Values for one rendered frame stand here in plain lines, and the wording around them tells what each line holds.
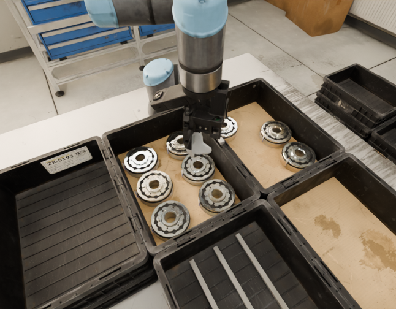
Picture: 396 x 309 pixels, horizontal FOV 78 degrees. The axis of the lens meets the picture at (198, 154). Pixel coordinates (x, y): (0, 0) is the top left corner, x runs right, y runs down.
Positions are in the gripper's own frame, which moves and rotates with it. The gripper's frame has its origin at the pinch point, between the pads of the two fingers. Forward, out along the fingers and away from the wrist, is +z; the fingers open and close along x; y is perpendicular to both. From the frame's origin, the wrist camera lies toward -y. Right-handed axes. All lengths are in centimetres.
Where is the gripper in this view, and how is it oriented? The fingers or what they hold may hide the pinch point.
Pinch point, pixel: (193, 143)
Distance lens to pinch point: 61.9
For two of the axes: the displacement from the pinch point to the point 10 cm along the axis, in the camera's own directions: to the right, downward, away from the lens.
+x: 2.8, -8.0, 5.4
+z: 0.2, 5.6, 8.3
